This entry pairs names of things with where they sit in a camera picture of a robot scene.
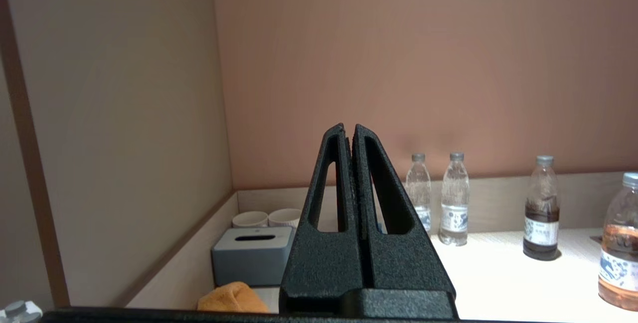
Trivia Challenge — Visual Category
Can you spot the light wood upstand board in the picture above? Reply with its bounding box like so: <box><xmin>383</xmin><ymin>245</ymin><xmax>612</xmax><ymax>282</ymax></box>
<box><xmin>237</xmin><ymin>171</ymin><xmax>638</xmax><ymax>234</ymax></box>
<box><xmin>125</xmin><ymin>191</ymin><xmax>240</xmax><ymax>309</ymax></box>

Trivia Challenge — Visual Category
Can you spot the grey tissue box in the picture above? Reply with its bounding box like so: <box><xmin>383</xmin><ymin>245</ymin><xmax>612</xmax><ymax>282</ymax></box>
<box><xmin>211</xmin><ymin>227</ymin><xmax>296</xmax><ymax>287</ymax></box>

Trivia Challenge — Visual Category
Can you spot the amber tea bottle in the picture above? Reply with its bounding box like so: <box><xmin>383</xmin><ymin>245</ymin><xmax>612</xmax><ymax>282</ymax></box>
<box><xmin>598</xmin><ymin>172</ymin><xmax>638</xmax><ymax>312</ymax></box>

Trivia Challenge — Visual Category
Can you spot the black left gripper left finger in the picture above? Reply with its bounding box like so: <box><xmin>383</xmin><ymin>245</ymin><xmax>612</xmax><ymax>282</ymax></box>
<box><xmin>279</xmin><ymin>124</ymin><xmax>369</xmax><ymax>314</ymax></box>

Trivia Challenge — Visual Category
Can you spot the dark tea bottle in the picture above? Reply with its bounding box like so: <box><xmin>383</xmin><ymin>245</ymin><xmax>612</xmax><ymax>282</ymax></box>
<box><xmin>522</xmin><ymin>156</ymin><xmax>561</xmax><ymax>261</ymax></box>

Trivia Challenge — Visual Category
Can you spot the orange microfibre cloth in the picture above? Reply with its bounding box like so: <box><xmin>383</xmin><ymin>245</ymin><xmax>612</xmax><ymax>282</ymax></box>
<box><xmin>197</xmin><ymin>282</ymin><xmax>270</xmax><ymax>313</ymax></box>

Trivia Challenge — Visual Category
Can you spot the grey white plastic fitting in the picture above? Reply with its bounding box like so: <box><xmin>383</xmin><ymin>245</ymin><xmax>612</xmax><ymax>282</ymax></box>
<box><xmin>0</xmin><ymin>301</ymin><xmax>43</xmax><ymax>323</ymax></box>

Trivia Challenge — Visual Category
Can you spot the clear water bottle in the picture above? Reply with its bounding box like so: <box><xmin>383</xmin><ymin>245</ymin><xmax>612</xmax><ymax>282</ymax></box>
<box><xmin>439</xmin><ymin>152</ymin><xmax>470</xmax><ymax>247</ymax></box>
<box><xmin>404</xmin><ymin>153</ymin><xmax>432</xmax><ymax>236</ymax></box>

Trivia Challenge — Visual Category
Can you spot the white ceramic mug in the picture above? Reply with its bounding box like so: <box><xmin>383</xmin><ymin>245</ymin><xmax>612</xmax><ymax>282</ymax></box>
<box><xmin>268</xmin><ymin>208</ymin><xmax>303</xmax><ymax>229</ymax></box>
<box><xmin>232</xmin><ymin>211</ymin><xmax>270</xmax><ymax>229</ymax></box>

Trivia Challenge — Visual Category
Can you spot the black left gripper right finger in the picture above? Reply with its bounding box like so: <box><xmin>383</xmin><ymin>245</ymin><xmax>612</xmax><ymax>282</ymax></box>
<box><xmin>351</xmin><ymin>124</ymin><xmax>457</xmax><ymax>295</ymax></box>

